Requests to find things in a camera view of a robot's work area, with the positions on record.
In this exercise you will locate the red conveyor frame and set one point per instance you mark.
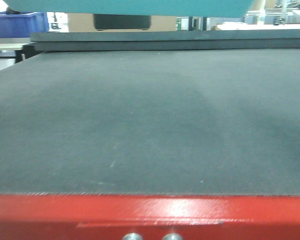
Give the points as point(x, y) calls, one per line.
point(122, 217)

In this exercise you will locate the brown cardboard box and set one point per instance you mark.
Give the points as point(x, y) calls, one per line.
point(88, 23)

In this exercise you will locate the blue crate on table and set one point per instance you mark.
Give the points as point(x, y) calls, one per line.
point(22, 25)

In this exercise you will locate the light blue plastic bin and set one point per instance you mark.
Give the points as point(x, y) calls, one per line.
point(178, 8)

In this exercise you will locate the dark grey conveyor belt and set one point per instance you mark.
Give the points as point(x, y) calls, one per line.
point(154, 113)

